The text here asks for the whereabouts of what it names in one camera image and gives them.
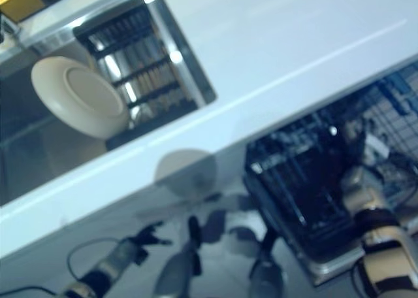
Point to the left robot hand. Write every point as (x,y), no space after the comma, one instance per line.
(150,237)

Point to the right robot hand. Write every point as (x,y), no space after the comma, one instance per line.
(354,144)

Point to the cream round plate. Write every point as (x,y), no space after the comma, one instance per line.
(81,98)

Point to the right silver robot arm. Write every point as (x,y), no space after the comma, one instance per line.
(382,239)

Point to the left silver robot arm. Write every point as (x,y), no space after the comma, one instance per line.
(107,265)

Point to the built-in dishwasher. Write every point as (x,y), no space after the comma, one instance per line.
(294,180)

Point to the dishwasher door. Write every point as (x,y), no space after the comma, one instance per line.
(326,265)

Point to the robot right leg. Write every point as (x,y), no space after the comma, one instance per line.
(266,272)

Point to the stainless steel sink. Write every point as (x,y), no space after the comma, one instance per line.
(32,164)

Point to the black dish rack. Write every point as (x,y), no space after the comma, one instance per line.
(140,66)

